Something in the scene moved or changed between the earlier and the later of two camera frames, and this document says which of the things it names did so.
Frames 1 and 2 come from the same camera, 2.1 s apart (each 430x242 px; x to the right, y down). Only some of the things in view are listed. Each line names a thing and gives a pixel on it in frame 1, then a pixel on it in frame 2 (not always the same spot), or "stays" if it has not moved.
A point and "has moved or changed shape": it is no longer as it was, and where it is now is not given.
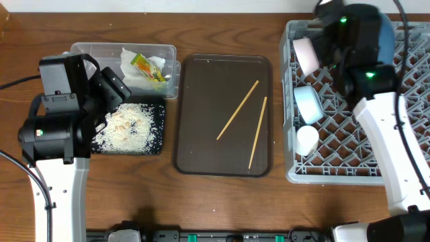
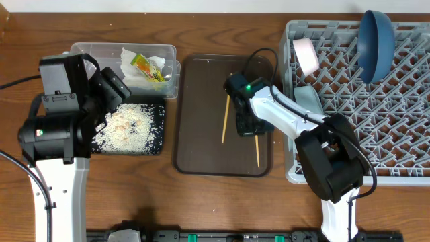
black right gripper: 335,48 to 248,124
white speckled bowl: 306,54 stays
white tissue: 135,77 stays
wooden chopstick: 257,133 has moved or changed shape
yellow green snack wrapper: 150,70 stays
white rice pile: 131,128 stays
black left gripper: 113,88 stays
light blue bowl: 308,103 stays
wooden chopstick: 238,109 has moved or changed shape
